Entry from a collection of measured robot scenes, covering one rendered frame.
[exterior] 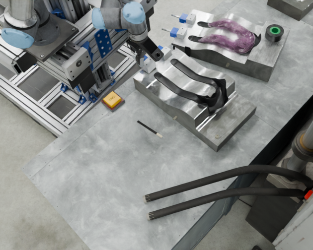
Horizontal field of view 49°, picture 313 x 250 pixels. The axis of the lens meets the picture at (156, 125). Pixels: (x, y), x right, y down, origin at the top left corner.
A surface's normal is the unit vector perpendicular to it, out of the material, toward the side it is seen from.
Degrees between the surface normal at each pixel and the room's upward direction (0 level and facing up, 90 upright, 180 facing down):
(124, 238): 0
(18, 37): 97
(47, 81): 0
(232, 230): 0
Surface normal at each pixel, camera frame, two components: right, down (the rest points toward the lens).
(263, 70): -0.46, 0.79
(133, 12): -0.07, -0.32
